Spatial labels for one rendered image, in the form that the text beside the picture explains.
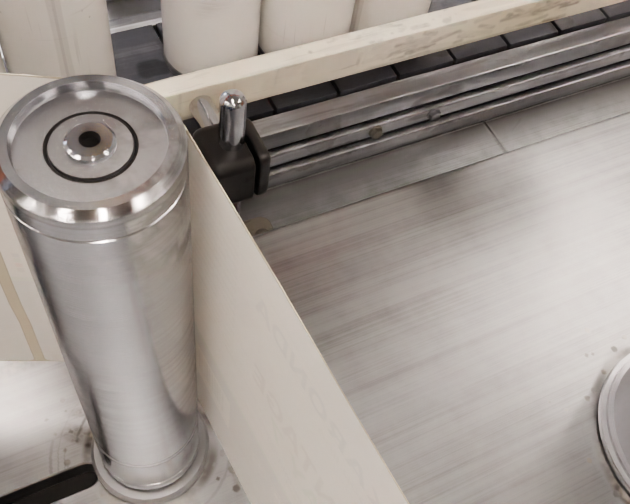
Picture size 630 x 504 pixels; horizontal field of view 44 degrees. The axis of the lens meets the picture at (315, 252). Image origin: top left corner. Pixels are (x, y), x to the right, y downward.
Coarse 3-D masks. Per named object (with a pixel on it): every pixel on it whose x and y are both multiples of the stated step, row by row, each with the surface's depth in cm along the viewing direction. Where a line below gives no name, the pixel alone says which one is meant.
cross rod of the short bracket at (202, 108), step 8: (200, 96) 37; (208, 96) 37; (192, 104) 37; (200, 104) 37; (208, 104) 37; (192, 112) 37; (200, 112) 36; (208, 112) 36; (216, 112) 37; (200, 120) 36; (208, 120) 36; (216, 120) 36
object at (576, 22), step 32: (448, 0) 48; (128, 32) 43; (160, 32) 43; (512, 32) 47; (544, 32) 47; (128, 64) 42; (160, 64) 42; (416, 64) 44; (448, 64) 45; (288, 96) 42; (320, 96) 42; (192, 128) 40
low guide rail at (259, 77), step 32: (480, 0) 43; (512, 0) 43; (544, 0) 43; (576, 0) 45; (608, 0) 46; (352, 32) 40; (384, 32) 40; (416, 32) 41; (448, 32) 42; (480, 32) 43; (224, 64) 38; (256, 64) 38; (288, 64) 38; (320, 64) 39; (352, 64) 40; (384, 64) 42; (192, 96) 37; (256, 96) 39
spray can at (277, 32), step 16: (272, 0) 39; (288, 0) 39; (304, 0) 38; (320, 0) 38; (336, 0) 39; (352, 0) 40; (272, 16) 40; (288, 16) 39; (304, 16) 39; (320, 16) 39; (336, 16) 40; (272, 32) 41; (288, 32) 40; (304, 32) 40; (320, 32) 40; (336, 32) 41; (272, 48) 42
